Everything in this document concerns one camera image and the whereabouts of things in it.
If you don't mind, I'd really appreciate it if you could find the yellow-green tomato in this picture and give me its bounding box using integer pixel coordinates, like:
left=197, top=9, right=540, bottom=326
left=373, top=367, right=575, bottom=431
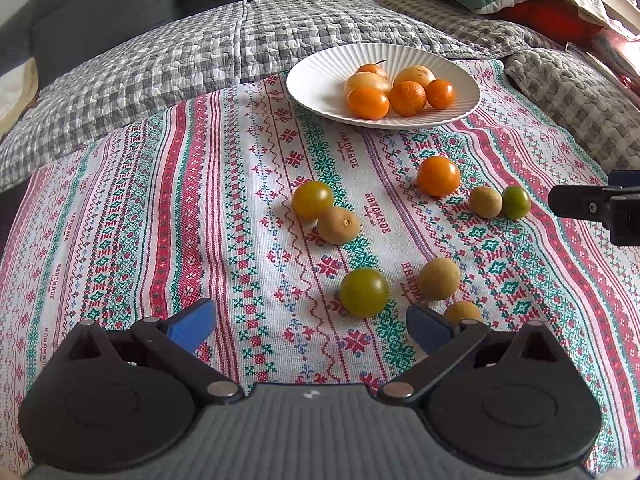
left=291, top=180, right=335, bottom=221

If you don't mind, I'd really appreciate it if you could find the olive green tomato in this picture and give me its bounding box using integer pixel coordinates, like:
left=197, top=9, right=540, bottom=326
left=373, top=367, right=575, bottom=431
left=339, top=267, right=390, bottom=318

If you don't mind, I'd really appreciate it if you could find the tangerine with stem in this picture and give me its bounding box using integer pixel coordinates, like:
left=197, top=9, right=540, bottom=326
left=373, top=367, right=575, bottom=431
left=356, top=60, right=389, bottom=81

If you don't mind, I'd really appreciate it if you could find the brown grey checked quilt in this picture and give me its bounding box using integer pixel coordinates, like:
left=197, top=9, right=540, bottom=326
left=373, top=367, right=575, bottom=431
left=375, top=0, right=566, bottom=58

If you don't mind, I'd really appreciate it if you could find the grey white checked quilt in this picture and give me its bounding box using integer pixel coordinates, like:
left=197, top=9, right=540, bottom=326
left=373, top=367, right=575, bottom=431
left=0, top=0, right=496, bottom=193

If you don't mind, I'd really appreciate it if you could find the white ribbed plate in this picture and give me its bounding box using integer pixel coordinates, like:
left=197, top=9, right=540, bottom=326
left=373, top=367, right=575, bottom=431
left=286, top=43, right=482, bottom=129

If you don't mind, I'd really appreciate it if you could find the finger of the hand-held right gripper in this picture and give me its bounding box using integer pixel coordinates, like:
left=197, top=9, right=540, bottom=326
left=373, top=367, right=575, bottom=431
left=548, top=184, right=618, bottom=221
left=606, top=170, right=640, bottom=189

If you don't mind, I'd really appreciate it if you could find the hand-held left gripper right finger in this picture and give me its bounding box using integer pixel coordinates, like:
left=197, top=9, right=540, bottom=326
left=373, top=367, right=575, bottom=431
left=377, top=301, right=576, bottom=407

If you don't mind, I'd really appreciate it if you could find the orange tomato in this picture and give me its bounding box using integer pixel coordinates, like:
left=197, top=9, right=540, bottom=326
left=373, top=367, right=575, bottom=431
left=346, top=87, right=391, bottom=121
left=425, top=79, right=456, bottom=110
left=416, top=155, right=462, bottom=198

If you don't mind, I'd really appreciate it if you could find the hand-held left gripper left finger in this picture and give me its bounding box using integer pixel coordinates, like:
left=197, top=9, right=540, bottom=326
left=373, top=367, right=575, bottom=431
left=60, top=297, right=245, bottom=404

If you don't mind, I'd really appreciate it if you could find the white cream blanket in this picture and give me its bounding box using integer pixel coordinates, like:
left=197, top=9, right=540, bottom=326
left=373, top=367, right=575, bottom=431
left=0, top=57, right=40, bottom=136

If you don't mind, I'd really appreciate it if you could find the clear plastic bag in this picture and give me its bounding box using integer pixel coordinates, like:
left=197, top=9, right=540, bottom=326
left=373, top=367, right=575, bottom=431
left=585, top=25, right=640, bottom=93

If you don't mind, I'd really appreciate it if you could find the yellow passion fruit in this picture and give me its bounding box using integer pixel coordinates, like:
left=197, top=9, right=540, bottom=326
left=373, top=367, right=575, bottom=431
left=393, top=65, right=437, bottom=88
left=343, top=71, right=392, bottom=97

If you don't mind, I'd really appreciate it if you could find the bright green tomato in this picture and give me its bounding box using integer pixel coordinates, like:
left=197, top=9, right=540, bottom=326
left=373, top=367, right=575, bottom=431
left=501, top=186, right=532, bottom=220

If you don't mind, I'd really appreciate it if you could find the grey puckered quilt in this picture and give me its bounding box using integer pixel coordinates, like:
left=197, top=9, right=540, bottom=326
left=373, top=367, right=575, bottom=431
left=502, top=47, right=640, bottom=173

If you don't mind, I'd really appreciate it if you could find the striped patterned tablecloth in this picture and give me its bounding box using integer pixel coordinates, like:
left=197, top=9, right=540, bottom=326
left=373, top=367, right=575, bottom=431
left=0, top=57, right=640, bottom=476

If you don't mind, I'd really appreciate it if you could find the red cushion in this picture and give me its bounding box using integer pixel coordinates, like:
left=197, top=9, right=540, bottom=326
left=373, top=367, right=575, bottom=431
left=500, top=0, right=601, bottom=46

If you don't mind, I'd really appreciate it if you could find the rough-skinned tangerine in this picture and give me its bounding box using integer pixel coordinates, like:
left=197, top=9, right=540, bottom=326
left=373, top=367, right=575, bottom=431
left=388, top=80, right=428, bottom=117

